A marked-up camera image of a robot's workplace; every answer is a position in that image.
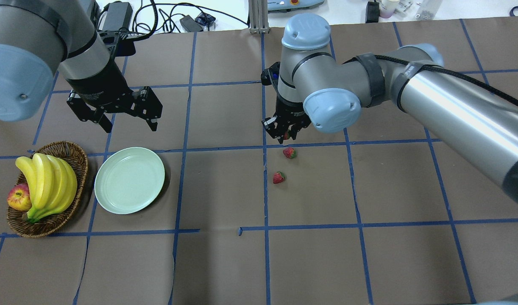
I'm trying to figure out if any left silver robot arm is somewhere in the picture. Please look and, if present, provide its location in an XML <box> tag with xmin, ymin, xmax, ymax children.
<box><xmin>0</xmin><ymin>0</ymin><xmax>163</xmax><ymax>133</ymax></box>

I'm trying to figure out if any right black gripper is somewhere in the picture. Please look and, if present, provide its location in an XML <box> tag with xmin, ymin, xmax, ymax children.
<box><xmin>262</xmin><ymin>95</ymin><xmax>311</xmax><ymax>144</ymax></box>

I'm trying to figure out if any blue teach pendant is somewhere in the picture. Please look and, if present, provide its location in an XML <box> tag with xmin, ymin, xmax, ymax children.
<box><xmin>267</xmin><ymin>0</ymin><xmax>325</xmax><ymax>12</ymax></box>

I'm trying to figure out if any yellow banana bunch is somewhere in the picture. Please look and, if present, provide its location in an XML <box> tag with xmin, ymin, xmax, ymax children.
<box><xmin>15</xmin><ymin>153</ymin><xmax>78</xmax><ymax>223</ymax></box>

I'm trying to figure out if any light green plate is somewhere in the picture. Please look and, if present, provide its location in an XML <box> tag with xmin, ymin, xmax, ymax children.
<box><xmin>94</xmin><ymin>147</ymin><xmax>166</xmax><ymax>215</ymax></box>

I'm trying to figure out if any small black power brick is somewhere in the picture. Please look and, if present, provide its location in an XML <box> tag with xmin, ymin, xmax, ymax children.
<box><xmin>179</xmin><ymin>15</ymin><xmax>203</xmax><ymax>33</ymax></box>

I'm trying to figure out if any woven wicker basket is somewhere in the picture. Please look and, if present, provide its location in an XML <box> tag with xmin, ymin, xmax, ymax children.
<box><xmin>6</xmin><ymin>141</ymin><xmax>89</xmax><ymax>238</ymax></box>

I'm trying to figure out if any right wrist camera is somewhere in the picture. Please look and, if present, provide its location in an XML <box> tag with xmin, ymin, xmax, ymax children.
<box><xmin>260</xmin><ymin>61</ymin><xmax>281</xmax><ymax>87</ymax></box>

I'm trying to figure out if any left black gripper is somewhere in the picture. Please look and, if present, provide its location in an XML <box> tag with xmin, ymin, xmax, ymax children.
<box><xmin>67</xmin><ymin>59</ymin><xmax>163</xmax><ymax>133</ymax></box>

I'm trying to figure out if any black power adapter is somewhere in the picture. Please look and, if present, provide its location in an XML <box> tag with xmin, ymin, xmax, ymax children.
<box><xmin>101</xmin><ymin>1</ymin><xmax>133</xmax><ymax>31</ymax></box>

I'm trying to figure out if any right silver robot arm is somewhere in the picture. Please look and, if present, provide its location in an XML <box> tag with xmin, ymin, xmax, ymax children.
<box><xmin>261</xmin><ymin>13</ymin><xmax>518</xmax><ymax>203</ymax></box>

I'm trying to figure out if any aluminium frame post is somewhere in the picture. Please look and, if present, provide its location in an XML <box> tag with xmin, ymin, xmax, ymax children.
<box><xmin>248</xmin><ymin>0</ymin><xmax>270</xmax><ymax>33</ymax></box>

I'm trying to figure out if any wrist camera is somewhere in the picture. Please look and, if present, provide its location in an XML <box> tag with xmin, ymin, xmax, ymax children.
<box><xmin>98</xmin><ymin>30</ymin><xmax>136</xmax><ymax>58</ymax></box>
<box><xmin>260</xmin><ymin>61</ymin><xmax>281</xmax><ymax>87</ymax></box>

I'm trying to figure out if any red yellow apple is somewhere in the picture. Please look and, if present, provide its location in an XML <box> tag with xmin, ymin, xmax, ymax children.
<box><xmin>7</xmin><ymin>183</ymin><xmax>32</xmax><ymax>212</ymax></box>

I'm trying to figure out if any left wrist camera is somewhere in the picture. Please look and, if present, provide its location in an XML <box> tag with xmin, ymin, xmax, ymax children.
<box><xmin>98</xmin><ymin>30</ymin><xmax>136</xmax><ymax>58</ymax></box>

